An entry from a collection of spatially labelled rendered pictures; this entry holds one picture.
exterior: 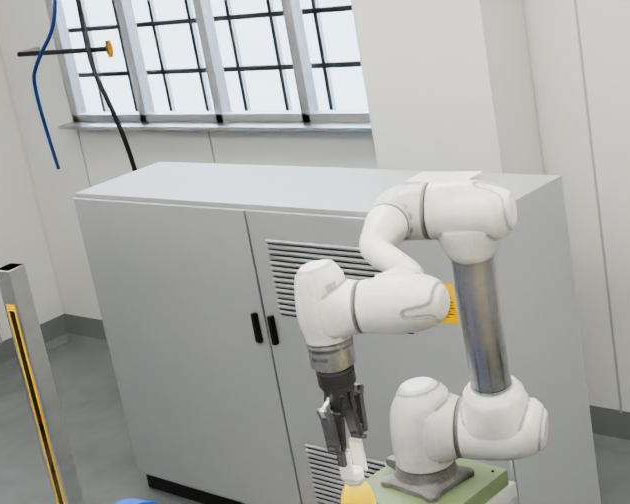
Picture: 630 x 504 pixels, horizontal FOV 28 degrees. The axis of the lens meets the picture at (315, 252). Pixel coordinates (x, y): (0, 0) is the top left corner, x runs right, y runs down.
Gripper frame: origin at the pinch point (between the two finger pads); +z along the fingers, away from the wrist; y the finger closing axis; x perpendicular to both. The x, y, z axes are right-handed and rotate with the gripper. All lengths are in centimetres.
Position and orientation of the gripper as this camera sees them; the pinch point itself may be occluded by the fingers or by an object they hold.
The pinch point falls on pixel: (352, 460)
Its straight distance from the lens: 252.5
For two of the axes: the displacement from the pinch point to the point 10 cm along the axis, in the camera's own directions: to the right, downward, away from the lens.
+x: 8.0, 0.2, -6.0
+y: -5.7, 3.2, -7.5
